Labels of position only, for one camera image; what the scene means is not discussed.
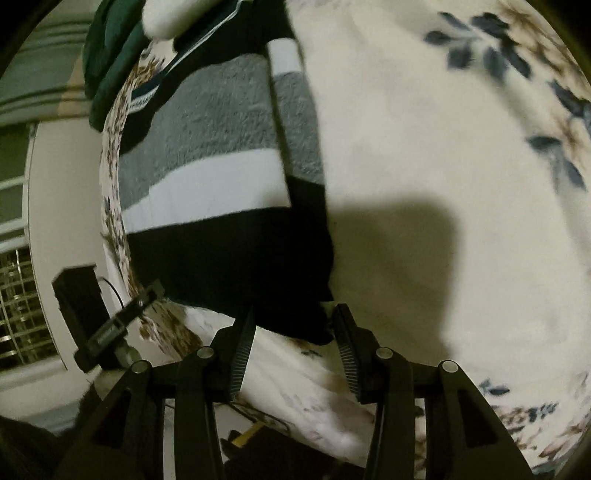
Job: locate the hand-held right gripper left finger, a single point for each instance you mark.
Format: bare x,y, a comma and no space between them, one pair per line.
242,357

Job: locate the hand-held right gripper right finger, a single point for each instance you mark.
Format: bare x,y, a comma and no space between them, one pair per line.
346,360

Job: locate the black grey white striped sweater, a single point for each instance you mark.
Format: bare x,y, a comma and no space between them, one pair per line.
207,258

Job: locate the black and yellow bag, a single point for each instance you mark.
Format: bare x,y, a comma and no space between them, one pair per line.
263,452

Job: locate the black box device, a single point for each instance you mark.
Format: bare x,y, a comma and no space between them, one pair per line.
78,300

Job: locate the floral blanket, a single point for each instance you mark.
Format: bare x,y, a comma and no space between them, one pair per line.
415,138

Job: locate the window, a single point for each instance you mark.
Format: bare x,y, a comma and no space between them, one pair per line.
14,157

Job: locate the dark green folded blanket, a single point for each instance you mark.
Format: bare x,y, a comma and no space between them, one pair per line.
111,55

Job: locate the white folded garment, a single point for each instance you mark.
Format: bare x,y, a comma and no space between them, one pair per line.
166,18

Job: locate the grey green curtain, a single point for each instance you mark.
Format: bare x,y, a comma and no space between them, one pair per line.
41,69

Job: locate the black clamp mount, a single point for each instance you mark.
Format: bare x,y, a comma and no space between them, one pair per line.
117,325

